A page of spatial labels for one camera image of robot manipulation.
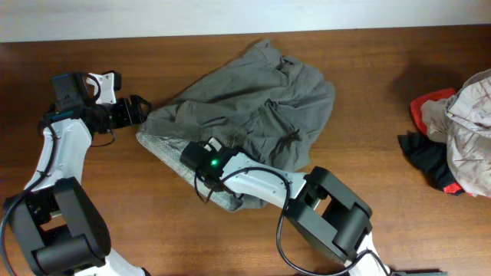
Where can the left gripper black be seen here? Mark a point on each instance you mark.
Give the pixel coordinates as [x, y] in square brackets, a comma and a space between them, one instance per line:
[128, 111]

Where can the grey shorts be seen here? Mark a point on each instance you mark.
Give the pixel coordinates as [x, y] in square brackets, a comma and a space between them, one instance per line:
[271, 105]

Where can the black garment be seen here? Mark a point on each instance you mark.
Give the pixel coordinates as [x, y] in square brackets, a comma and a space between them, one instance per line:
[431, 159]

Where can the beige crumpled garment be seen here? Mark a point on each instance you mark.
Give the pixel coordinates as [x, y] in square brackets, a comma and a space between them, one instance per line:
[462, 122]

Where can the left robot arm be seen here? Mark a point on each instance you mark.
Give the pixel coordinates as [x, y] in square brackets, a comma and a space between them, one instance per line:
[57, 226]

